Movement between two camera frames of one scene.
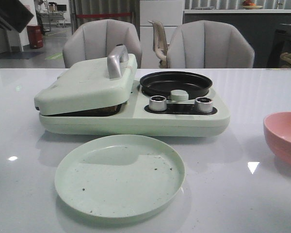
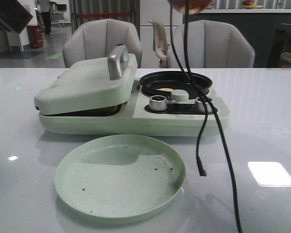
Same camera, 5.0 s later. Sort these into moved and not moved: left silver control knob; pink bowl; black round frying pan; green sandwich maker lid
Moved: pink bowl
Not moved: green sandwich maker lid; left silver control knob; black round frying pan
